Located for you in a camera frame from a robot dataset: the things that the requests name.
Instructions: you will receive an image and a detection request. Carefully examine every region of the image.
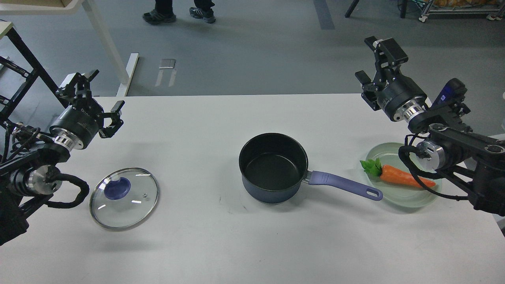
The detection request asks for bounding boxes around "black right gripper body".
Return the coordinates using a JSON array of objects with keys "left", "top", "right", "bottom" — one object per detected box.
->
[{"left": 371, "top": 73, "right": 427, "bottom": 122}]

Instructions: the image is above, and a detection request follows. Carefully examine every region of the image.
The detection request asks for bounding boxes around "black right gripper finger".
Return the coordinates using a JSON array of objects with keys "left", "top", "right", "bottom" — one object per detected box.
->
[
  {"left": 364, "top": 36, "right": 409, "bottom": 79},
  {"left": 355, "top": 70, "right": 381, "bottom": 111}
]

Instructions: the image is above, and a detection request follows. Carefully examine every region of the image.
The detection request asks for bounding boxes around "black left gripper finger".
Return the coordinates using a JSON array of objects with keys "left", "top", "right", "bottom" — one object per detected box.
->
[
  {"left": 98, "top": 100, "right": 125, "bottom": 138},
  {"left": 56, "top": 70, "right": 100, "bottom": 107}
]

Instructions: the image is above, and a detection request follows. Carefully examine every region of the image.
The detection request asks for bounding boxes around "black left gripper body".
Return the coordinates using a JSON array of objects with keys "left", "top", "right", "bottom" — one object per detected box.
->
[{"left": 49, "top": 105, "right": 103, "bottom": 149}]

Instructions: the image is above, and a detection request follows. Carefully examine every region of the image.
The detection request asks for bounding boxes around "glass lid with blue knob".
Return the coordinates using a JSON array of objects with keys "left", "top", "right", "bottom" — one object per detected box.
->
[{"left": 90, "top": 168, "right": 159, "bottom": 231}]

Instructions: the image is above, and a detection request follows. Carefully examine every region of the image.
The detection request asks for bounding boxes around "blue saucepan with handle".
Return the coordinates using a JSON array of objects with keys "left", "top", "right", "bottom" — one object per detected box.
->
[{"left": 238, "top": 133, "right": 383, "bottom": 204}]

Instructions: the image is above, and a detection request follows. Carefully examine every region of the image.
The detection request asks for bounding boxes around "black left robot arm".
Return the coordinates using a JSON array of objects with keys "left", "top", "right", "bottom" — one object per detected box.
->
[{"left": 0, "top": 70, "right": 124, "bottom": 244}]

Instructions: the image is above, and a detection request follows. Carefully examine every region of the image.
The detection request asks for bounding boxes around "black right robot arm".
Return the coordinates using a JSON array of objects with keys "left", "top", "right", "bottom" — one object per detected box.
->
[{"left": 355, "top": 36, "right": 505, "bottom": 216}]

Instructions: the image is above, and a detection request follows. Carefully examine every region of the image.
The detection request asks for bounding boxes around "black stand leg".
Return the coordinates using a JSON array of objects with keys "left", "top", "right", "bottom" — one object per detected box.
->
[{"left": 344, "top": 0, "right": 360, "bottom": 18}]

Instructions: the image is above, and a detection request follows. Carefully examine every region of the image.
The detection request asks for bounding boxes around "black metal rack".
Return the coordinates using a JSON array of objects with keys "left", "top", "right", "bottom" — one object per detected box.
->
[{"left": 0, "top": 27, "right": 71, "bottom": 131}]

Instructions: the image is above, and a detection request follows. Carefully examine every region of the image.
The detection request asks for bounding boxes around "orange toy carrot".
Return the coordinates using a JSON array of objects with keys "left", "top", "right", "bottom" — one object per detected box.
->
[{"left": 359, "top": 158, "right": 422, "bottom": 188}]

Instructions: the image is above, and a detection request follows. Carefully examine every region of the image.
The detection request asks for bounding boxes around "translucent green plate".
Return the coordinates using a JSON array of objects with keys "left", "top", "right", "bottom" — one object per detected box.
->
[{"left": 360, "top": 142, "right": 438, "bottom": 208}]

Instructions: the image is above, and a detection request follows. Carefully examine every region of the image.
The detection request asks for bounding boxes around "person left shoe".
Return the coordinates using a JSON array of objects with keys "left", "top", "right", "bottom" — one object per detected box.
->
[{"left": 142, "top": 9, "right": 177, "bottom": 25}]

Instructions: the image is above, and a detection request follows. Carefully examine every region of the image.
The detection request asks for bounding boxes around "person shoe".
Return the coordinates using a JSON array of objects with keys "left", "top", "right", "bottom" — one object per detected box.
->
[
  {"left": 189, "top": 7, "right": 216, "bottom": 24},
  {"left": 142, "top": 9, "right": 177, "bottom": 25}
]

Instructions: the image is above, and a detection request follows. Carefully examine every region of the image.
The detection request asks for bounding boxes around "wheeled metal cart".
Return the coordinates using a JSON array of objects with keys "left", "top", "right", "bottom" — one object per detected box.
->
[{"left": 418, "top": 0, "right": 504, "bottom": 23}]

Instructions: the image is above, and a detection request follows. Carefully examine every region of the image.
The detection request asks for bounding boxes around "person right shoe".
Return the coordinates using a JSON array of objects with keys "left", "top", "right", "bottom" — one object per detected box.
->
[{"left": 189, "top": 7, "right": 216, "bottom": 24}]

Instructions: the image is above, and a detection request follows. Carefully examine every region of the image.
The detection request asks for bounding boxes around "white floor bracket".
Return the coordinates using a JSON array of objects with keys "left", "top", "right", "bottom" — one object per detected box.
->
[{"left": 154, "top": 59, "right": 177, "bottom": 88}]

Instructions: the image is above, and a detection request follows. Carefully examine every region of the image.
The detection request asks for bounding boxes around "white desk frame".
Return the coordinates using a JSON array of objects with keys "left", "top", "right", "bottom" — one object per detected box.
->
[{"left": 0, "top": 0, "right": 140, "bottom": 97}]

